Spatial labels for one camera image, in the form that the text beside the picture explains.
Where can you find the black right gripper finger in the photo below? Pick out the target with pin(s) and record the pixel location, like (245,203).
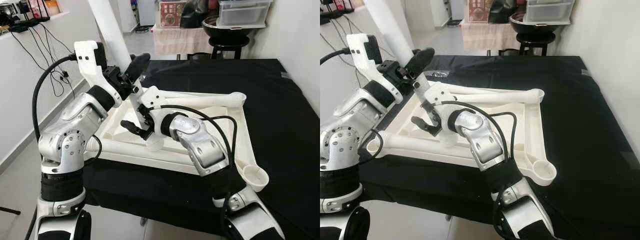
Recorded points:
(425,125)
(134,128)

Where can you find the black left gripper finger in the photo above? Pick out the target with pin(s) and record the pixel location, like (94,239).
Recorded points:
(419,61)
(138,65)

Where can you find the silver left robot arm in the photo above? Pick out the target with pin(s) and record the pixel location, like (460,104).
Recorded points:
(345,145)
(65,142)

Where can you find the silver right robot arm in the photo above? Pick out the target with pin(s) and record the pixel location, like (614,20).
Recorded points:
(200,145)
(482,142)

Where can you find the beige cloth-covered table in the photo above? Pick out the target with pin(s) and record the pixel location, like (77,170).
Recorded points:
(175,40)
(485,36)

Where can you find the white floor appliance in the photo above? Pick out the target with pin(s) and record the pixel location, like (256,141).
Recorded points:
(457,9)
(146,11)

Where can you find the red printed carton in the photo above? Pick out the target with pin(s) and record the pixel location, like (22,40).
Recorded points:
(172,15)
(480,11)

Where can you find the black bag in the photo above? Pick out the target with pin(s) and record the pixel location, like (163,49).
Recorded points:
(502,12)
(195,15)

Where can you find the black power strip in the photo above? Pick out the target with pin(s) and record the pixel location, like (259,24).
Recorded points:
(25,25)
(330,17)

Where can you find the black round stool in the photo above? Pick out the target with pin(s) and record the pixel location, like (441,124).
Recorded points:
(229,41)
(536,38)

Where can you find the clear plastic storage box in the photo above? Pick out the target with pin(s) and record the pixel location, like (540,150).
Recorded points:
(245,12)
(550,11)

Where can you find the black tablecloth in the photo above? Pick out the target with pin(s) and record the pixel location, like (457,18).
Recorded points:
(585,125)
(280,125)

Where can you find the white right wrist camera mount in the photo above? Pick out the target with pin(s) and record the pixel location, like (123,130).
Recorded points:
(437,95)
(152,97)

